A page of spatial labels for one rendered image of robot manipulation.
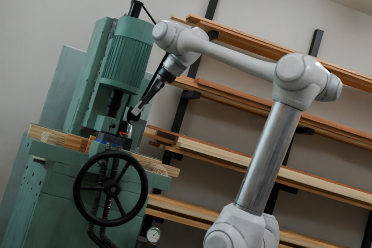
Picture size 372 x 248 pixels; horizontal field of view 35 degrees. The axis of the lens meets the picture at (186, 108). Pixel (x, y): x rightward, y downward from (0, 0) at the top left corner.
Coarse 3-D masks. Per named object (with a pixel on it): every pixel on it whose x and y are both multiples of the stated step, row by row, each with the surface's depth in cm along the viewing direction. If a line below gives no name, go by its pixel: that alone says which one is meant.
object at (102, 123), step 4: (100, 116) 254; (104, 116) 248; (96, 120) 258; (100, 120) 252; (104, 120) 247; (108, 120) 247; (112, 120) 248; (116, 120) 249; (96, 124) 256; (100, 124) 250; (104, 124) 247; (108, 124) 247; (116, 124) 249; (96, 128) 253; (100, 128) 247; (104, 128) 247; (108, 128) 248; (112, 128) 248; (116, 128) 249; (112, 132) 248; (116, 132) 250
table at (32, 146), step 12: (24, 144) 242; (36, 144) 226; (48, 144) 227; (36, 156) 226; (48, 156) 227; (60, 156) 229; (72, 156) 231; (84, 156) 233; (96, 168) 225; (132, 168) 240; (120, 180) 229; (132, 180) 240; (156, 180) 244; (168, 180) 246
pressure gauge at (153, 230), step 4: (148, 228) 238; (152, 228) 237; (156, 228) 238; (144, 232) 239; (148, 232) 237; (152, 232) 238; (160, 232) 239; (148, 236) 237; (152, 236) 238; (156, 236) 238; (160, 236) 239; (148, 240) 237; (152, 240) 238; (156, 240) 238; (148, 244) 239
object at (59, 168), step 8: (48, 160) 242; (56, 168) 229; (64, 168) 230; (72, 168) 231; (72, 176) 231; (88, 176) 233; (96, 176) 235; (120, 184) 238; (128, 184) 240; (136, 184) 241; (136, 192) 241
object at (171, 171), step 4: (60, 136) 244; (64, 136) 245; (60, 140) 244; (64, 140) 245; (60, 144) 244; (140, 160) 257; (144, 160) 258; (148, 160) 259; (144, 164) 258; (160, 164) 261; (164, 164) 262; (168, 168) 262; (172, 168) 263; (176, 168) 264; (168, 172) 262; (172, 172) 263; (176, 172) 264; (176, 176) 264
